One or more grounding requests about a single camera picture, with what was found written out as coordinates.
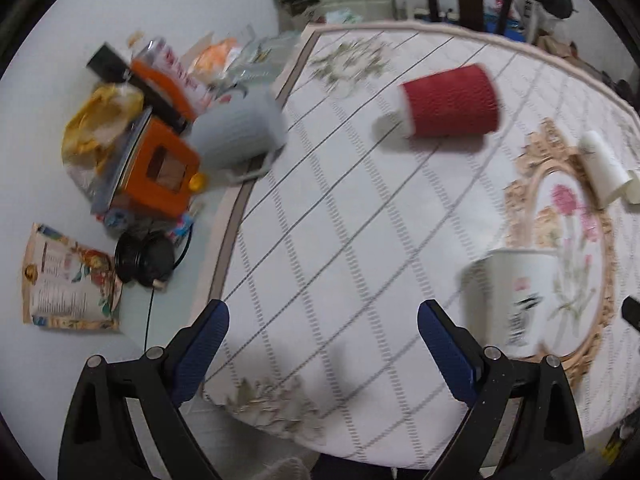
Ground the white paper cup black calligraphy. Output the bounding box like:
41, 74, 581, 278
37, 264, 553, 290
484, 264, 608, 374
462, 248, 558, 359

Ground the white red-lettered snack bag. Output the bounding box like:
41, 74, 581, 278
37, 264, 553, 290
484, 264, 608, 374
130, 37, 213, 122

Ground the black round cable reel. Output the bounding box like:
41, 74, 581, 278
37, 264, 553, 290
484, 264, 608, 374
114, 231, 176, 290

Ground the red corrugated paper cup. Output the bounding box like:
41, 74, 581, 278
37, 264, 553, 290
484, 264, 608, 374
399, 64, 501, 139

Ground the clear glass ashtray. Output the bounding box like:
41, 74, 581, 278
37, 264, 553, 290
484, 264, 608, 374
227, 32, 300, 84

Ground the floral diamond-pattern tablecloth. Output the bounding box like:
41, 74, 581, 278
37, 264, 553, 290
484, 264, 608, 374
202, 23, 639, 468

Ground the yellow plastic bag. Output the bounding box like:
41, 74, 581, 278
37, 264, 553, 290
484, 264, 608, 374
61, 84, 144, 171

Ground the orange white plastic wrapper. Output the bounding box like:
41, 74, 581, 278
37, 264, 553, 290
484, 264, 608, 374
180, 32, 243, 84

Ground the white paper cup grass print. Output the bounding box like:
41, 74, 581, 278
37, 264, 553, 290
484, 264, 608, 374
577, 130, 631, 209

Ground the grey ribbed plastic mug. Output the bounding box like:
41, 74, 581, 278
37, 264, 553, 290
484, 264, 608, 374
186, 84, 288, 183

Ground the colourful printed leaflet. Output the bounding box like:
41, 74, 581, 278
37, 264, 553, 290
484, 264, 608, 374
21, 223, 122, 332

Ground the orange cardboard box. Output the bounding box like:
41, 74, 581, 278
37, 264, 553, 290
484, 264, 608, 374
92, 114, 201, 220

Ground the white paper cup lying far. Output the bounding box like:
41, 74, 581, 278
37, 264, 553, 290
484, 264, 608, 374
625, 169, 640, 205

